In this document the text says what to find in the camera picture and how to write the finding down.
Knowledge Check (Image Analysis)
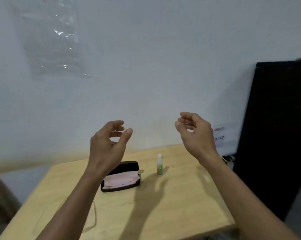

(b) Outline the black glasses case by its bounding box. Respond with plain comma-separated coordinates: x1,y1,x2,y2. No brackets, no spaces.
100,161,141,193

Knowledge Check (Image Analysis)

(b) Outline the black door panel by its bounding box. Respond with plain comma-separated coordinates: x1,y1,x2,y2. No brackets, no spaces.
233,57,301,222

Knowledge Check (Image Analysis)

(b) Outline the person's left forearm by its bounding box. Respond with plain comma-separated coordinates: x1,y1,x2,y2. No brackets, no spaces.
35,165,109,240

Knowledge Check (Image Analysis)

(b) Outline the pink cleaning cloth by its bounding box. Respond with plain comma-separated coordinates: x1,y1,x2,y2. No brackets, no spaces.
103,170,140,190

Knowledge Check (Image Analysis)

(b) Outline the handwritten paper wall sign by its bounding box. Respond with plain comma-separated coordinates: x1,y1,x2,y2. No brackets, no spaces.
210,125,237,149

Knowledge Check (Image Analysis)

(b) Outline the person's right forearm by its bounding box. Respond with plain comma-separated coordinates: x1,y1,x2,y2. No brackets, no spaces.
198,153,301,240

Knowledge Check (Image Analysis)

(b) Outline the person's left hand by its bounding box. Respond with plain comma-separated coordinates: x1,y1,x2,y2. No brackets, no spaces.
86,120,134,177

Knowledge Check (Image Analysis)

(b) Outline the small green label spray bottle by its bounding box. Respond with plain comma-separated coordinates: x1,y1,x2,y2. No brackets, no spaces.
156,154,164,176

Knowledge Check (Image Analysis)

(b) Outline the person's right hand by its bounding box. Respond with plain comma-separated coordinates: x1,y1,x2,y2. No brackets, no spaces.
174,112,220,164

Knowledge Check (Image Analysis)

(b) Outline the white wall socket with cables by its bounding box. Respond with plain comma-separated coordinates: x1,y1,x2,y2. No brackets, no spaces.
221,155,236,165

